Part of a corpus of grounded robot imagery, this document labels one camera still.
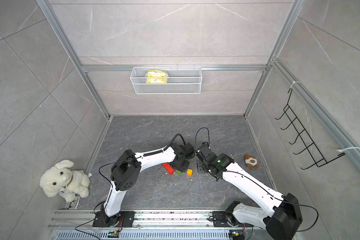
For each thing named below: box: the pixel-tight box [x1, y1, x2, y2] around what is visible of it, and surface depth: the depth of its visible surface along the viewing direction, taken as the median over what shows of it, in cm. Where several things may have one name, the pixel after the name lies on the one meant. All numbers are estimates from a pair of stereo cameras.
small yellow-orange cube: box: [186, 169, 194, 177], surface depth 89 cm
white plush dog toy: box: [39, 159, 90, 203], surface depth 75 cm
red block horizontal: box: [162, 162, 175, 175], surface depth 91 cm
